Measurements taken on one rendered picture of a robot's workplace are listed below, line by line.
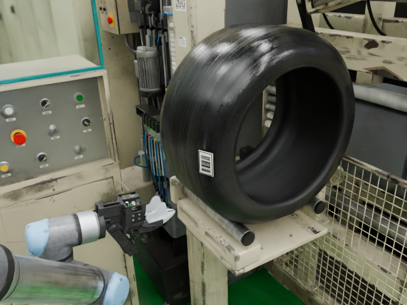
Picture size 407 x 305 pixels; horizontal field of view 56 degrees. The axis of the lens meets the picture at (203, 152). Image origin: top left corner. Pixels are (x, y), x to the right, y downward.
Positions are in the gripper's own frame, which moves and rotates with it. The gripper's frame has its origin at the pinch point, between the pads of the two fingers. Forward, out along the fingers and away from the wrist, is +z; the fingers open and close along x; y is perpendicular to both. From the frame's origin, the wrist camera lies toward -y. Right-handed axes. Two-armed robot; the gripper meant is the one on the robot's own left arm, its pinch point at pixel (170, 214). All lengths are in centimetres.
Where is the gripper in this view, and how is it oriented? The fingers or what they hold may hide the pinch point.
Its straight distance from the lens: 105.4
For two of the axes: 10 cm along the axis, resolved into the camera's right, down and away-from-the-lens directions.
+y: 0.7, -9.3, -3.6
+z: 8.5, -1.3, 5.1
